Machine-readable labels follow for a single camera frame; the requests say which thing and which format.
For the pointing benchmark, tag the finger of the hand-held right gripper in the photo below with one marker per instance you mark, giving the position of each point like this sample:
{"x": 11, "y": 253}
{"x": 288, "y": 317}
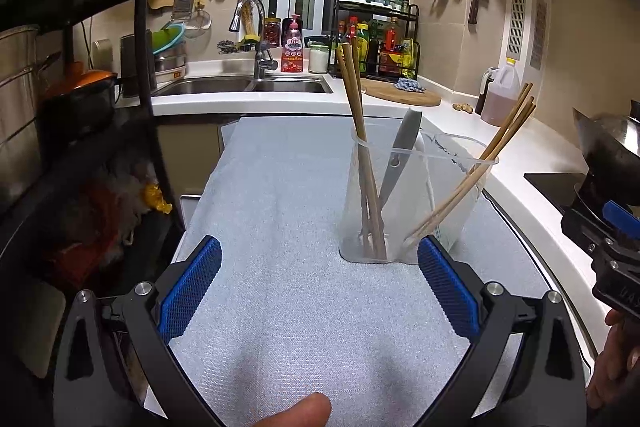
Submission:
{"x": 622, "y": 217}
{"x": 585, "y": 229}

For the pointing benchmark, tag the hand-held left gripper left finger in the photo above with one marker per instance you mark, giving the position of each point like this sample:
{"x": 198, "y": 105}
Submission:
{"x": 192, "y": 287}

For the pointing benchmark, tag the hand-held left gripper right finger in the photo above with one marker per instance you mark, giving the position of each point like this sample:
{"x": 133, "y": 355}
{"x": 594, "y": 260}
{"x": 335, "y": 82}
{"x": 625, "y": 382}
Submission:
{"x": 447, "y": 287}

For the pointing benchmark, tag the clear plastic utensil holder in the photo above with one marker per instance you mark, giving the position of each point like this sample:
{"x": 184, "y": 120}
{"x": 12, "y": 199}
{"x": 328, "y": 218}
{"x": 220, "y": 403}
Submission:
{"x": 450, "y": 167}

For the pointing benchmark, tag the person's right hand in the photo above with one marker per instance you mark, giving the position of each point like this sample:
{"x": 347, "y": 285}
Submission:
{"x": 620, "y": 357}

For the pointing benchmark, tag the person's left hand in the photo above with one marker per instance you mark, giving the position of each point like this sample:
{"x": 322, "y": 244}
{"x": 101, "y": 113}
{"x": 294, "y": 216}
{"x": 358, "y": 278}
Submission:
{"x": 300, "y": 412}

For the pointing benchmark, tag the black stove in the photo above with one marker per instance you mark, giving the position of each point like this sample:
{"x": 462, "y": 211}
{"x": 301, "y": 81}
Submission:
{"x": 550, "y": 192}

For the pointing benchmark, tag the black wok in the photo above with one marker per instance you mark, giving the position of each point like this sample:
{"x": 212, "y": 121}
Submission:
{"x": 610, "y": 142}

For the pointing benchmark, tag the yellow crumpled packet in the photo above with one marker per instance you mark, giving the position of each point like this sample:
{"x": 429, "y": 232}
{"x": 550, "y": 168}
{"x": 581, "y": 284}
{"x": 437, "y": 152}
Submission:
{"x": 157, "y": 199}

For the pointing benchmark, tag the pile of plastic bags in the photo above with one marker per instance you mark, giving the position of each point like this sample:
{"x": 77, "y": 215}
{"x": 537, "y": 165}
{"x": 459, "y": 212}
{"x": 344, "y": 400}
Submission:
{"x": 100, "y": 217}

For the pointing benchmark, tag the plastic oil jug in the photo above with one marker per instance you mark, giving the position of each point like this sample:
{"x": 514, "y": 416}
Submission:
{"x": 500, "y": 107}

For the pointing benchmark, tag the ginger pieces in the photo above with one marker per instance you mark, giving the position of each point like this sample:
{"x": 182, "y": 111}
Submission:
{"x": 462, "y": 107}

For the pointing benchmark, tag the round wooden cutting board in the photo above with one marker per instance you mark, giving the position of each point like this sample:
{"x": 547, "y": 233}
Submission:
{"x": 395, "y": 98}

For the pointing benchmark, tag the steel sink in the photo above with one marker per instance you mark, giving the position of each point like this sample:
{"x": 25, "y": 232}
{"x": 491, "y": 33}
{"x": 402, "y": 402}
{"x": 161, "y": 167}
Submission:
{"x": 225, "y": 86}

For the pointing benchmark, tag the blue dish cloth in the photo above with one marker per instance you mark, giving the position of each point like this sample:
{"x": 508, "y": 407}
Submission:
{"x": 410, "y": 85}

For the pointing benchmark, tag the black pot with orange lid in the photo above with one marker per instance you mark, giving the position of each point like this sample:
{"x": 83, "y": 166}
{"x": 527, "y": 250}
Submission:
{"x": 80, "y": 102}

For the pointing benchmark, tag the steel basin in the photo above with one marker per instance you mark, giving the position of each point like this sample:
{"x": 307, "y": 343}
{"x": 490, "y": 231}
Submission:
{"x": 170, "y": 63}

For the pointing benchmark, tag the dark grey canister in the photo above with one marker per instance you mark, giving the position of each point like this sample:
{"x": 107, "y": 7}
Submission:
{"x": 134, "y": 67}

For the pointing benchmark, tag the chrome faucet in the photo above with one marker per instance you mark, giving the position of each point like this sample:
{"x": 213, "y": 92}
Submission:
{"x": 260, "y": 57}

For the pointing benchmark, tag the row of condiment bottles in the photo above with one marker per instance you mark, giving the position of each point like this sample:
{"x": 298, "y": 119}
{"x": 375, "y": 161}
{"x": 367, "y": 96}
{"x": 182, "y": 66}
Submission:
{"x": 390, "y": 52}

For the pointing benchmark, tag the steel stockpot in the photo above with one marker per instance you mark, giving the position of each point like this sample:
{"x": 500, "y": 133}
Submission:
{"x": 20, "y": 117}

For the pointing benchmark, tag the black spice rack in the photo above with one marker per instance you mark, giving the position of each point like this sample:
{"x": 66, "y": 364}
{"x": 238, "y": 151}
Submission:
{"x": 415, "y": 42}

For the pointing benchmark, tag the green colander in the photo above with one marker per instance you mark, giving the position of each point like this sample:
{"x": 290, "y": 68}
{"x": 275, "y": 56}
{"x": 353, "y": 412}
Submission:
{"x": 167, "y": 39}

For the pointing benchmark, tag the red soap bottle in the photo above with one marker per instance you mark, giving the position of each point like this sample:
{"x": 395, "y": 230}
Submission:
{"x": 292, "y": 49}

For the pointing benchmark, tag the black storage rack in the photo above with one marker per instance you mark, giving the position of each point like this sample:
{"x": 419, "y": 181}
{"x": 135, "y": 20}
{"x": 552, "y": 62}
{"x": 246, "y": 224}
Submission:
{"x": 145, "y": 32}

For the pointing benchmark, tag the white jar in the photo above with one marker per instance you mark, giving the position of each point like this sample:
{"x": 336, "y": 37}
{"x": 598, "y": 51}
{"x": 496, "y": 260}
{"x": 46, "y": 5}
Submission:
{"x": 318, "y": 59}

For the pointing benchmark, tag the red jar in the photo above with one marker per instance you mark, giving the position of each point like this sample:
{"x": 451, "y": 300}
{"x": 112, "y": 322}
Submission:
{"x": 271, "y": 33}

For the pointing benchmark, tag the bundle of thin sticks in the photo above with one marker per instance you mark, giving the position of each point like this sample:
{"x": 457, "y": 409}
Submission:
{"x": 246, "y": 19}

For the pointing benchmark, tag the wall vent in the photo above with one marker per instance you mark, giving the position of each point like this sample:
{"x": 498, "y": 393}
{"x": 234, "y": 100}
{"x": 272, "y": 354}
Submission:
{"x": 539, "y": 34}
{"x": 517, "y": 27}

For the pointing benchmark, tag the white wall socket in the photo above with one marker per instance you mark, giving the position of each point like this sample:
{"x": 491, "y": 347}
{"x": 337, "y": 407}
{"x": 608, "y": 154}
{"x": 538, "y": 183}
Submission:
{"x": 102, "y": 52}

